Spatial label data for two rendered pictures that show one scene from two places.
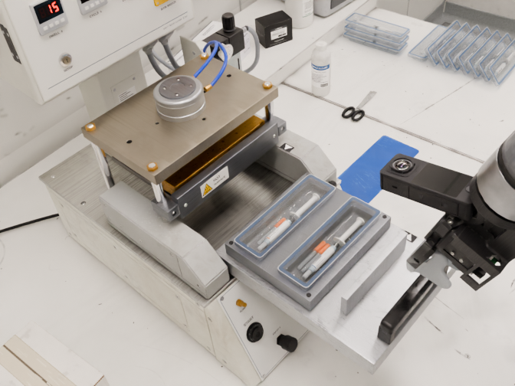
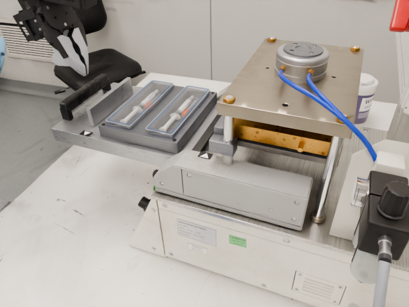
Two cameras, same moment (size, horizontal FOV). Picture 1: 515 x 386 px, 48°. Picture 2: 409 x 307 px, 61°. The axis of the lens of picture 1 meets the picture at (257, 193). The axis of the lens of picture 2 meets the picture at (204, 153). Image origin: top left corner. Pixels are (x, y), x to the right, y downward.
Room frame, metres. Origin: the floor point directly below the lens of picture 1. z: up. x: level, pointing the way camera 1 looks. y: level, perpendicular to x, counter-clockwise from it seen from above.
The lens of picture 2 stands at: (1.17, -0.24, 1.35)
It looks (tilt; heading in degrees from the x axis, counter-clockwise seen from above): 37 degrees down; 157
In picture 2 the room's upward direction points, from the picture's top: 2 degrees counter-clockwise
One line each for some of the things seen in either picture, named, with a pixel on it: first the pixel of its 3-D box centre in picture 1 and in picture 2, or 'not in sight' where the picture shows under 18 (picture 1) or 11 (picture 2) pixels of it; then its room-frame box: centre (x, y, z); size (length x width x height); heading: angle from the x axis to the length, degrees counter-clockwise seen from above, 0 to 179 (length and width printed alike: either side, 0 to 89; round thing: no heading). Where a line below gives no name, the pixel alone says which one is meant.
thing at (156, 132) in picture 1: (180, 106); (315, 95); (0.80, 0.12, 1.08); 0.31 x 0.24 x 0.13; 134
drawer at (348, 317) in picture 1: (333, 255); (142, 114); (0.54, -0.10, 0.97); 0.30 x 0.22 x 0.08; 44
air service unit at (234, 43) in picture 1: (224, 54); (372, 220); (1.01, 0.04, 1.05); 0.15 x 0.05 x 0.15; 134
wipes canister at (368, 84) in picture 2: not in sight; (356, 99); (0.50, 0.55, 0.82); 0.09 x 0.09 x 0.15
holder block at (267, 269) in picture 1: (308, 234); (162, 112); (0.57, -0.07, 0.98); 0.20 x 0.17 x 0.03; 134
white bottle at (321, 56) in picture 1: (321, 68); not in sight; (1.26, -0.20, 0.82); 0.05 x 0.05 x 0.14
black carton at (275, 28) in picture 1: (273, 29); not in sight; (1.47, -0.09, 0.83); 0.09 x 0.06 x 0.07; 113
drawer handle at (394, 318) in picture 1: (414, 296); (86, 95); (0.44, -0.20, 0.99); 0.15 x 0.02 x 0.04; 134
